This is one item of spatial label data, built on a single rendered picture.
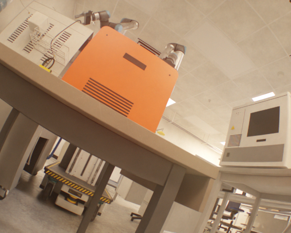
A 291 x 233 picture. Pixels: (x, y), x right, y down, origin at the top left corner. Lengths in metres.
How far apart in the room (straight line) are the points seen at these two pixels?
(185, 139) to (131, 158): 6.06
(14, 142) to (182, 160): 1.02
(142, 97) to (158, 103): 0.08
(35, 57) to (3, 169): 0.79
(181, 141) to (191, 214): 4.56
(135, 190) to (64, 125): 2.47
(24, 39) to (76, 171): 1.37
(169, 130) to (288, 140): 5.22
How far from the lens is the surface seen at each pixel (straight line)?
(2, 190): 1.31
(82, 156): 1.88
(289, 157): 1.12
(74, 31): 1.41
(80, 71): 0.67
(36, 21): 1.30
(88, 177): 1.90
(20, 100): 0.37
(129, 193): 2.72
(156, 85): 0.74
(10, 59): 0.37
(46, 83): 0.33
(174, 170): 0.40
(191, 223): 2.04
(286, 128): 1.16
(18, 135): 1.17
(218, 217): 2.22
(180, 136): 6.25
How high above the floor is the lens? 0.62
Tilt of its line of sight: 20 degrees up
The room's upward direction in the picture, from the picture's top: 25 degrees clockwise
